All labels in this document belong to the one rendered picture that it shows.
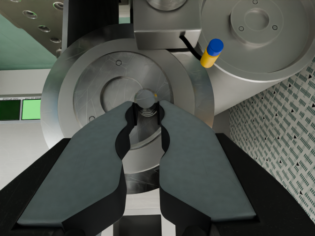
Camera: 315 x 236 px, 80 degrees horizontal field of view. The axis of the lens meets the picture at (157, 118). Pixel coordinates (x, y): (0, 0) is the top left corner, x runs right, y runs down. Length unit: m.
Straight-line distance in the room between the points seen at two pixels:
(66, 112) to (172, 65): 0.10
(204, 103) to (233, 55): 0.06
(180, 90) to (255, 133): 0.20
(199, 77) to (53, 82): 0.13
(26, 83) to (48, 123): 3.44
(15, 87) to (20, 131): 3.10
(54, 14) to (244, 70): 0.37
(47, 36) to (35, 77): 3.03
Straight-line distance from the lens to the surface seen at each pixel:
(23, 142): 0.60
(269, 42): 0.21
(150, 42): 0.16
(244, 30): 0.20
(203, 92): 0.17
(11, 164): 0.62
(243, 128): 0.37
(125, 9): 0.63
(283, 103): 0.27
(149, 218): 0.60
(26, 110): 0.60
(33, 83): 3.55
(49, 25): 0.50
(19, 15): 0.49
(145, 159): 0.15
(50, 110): 0.18
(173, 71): 0.16
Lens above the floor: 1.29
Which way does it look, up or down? 8 degrees down
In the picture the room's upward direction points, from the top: 178 degrees clockwise
